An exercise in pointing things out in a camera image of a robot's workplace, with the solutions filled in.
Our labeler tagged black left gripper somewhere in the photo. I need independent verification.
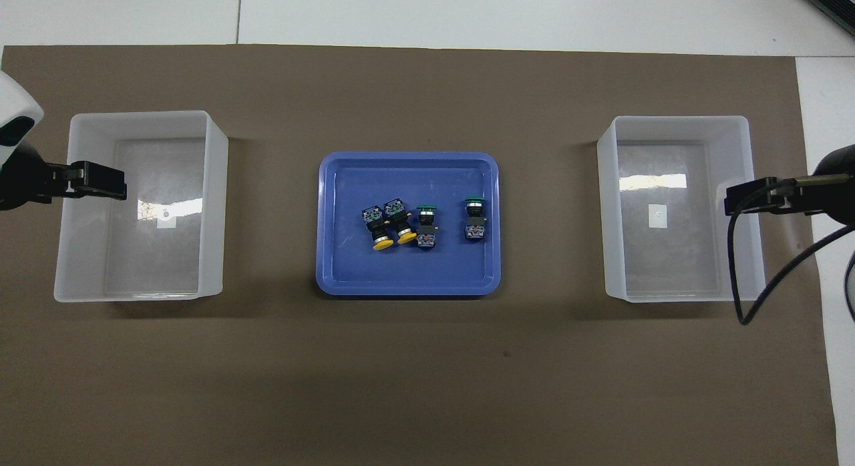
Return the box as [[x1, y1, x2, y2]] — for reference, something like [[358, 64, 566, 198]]
[[0, 148, 128, 212]]

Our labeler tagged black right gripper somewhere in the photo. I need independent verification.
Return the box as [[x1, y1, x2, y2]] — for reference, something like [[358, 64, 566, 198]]
[[724, 144, 855, 227]]

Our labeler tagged green push button switch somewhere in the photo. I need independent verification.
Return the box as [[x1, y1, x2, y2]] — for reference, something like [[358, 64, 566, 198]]
[[414, 204, 440, 248], [464, 196, 487, 242]]

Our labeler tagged yellow push button switch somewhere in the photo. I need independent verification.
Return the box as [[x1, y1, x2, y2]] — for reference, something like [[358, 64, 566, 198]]
[[382, 198, 419, 246], [361, 204, 395, 252]]

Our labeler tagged translucent white plastic box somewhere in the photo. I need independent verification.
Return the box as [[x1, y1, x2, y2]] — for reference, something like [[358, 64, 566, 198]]
[[596, 115, 767, 303], [53, 110, 229, 304]]

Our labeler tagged black finned metal device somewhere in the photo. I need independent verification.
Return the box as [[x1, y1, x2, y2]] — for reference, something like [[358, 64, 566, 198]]
[[800, 0, 855, 21]]

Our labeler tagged blue plastic tray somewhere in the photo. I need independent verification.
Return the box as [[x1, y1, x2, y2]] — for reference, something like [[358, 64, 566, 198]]
[[315, 151, 503, 298]]

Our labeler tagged brown paper mat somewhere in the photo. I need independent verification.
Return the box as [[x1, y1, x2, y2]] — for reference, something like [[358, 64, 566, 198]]
[[0, 44, 840, 466]]

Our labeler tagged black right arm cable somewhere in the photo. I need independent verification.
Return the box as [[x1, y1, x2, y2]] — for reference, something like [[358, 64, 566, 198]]
[[727, 175, 855, 326]]

